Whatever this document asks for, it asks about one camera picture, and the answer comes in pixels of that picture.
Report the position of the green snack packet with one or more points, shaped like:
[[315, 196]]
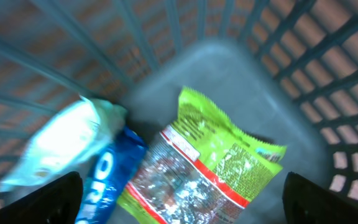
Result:
[[201, 168]]

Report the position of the blue oreo packet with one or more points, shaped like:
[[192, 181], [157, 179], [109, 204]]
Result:
[[115, 166]]

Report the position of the grey plastic mesh basket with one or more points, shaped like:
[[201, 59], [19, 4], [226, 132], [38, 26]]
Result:
[[285, 71]]

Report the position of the white snack packet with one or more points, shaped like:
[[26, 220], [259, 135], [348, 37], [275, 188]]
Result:
[[71, 137]]

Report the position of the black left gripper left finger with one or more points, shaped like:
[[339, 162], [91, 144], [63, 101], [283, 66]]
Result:
[[57, 203]]

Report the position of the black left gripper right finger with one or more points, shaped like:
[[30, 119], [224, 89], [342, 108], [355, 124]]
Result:
[[304, 202]]

